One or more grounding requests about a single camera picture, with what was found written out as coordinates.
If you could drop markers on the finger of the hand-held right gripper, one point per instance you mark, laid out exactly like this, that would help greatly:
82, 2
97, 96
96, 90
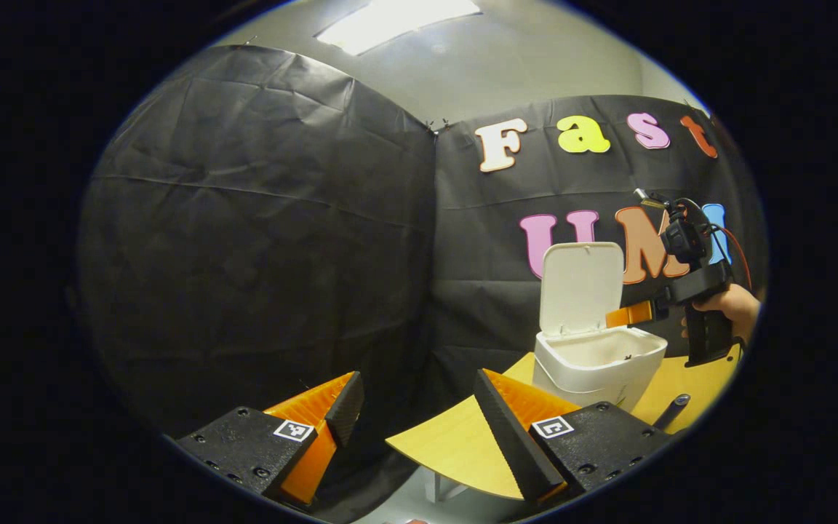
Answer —
630, 314

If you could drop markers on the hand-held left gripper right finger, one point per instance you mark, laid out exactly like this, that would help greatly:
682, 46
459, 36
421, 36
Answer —
506, 437

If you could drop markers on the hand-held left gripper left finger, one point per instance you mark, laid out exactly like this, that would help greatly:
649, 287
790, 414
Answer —
346, 407

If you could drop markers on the white desktop garbage bin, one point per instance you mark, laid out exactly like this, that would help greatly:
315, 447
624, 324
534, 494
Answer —
586, 364

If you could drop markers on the white desk leg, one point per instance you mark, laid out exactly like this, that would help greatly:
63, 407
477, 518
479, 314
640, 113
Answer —
439, 486

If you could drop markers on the black desk clamp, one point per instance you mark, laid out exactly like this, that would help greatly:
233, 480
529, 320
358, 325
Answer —
672, 411

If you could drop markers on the ceiling light panel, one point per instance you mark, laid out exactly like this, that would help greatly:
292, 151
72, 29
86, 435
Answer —
397, 22

